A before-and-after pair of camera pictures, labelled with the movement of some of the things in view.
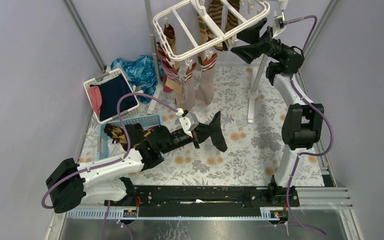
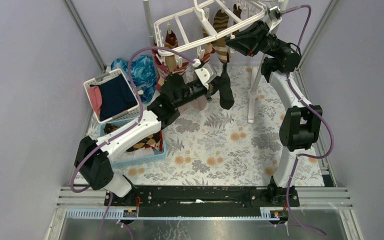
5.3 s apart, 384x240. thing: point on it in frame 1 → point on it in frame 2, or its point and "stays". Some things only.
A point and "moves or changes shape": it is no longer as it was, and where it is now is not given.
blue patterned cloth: (140, 72) stays
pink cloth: (95, 98) stays
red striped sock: (171, 76) moves or changes shape
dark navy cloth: (110, 89) stays
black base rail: (208, 201) stays
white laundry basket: (132, 110) stays
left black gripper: (196, 136) → (212, 87)
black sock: (214, 130) → (223, 84)
